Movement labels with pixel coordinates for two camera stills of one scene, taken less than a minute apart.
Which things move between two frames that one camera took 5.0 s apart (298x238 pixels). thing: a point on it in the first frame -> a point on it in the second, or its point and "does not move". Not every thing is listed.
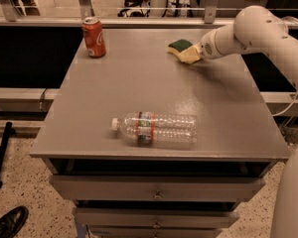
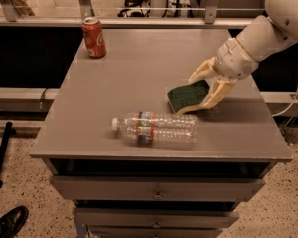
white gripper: [207, 51] -> [235, 60]
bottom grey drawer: [153, 232] does not move
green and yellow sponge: [185, 51] -> [188, 95]
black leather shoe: [9, 224] does not move
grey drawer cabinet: [151, 137] does not move
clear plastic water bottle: [157, 128] does not move
